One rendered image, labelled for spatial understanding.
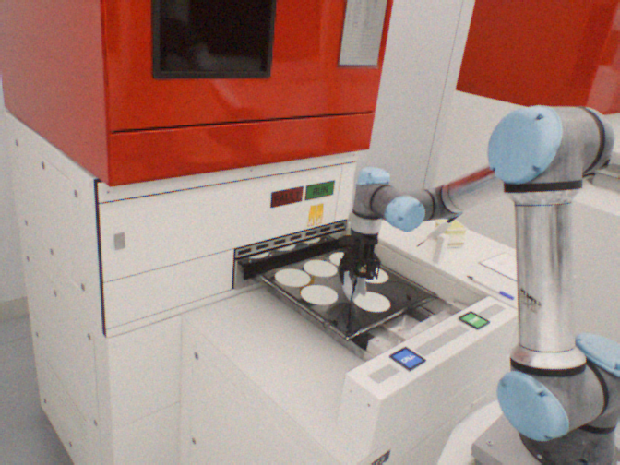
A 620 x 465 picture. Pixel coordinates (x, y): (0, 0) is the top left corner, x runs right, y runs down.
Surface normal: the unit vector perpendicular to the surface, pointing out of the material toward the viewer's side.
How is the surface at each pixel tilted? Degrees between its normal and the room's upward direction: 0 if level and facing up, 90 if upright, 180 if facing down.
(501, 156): 83
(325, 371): 0
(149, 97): 90
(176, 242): 90
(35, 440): 0
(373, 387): 0
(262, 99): 90
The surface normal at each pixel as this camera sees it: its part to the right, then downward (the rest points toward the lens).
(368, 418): -0.73, 0.20
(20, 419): 0.11, -0.91
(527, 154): -0.87, -0.01
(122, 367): 0.66, 0.37
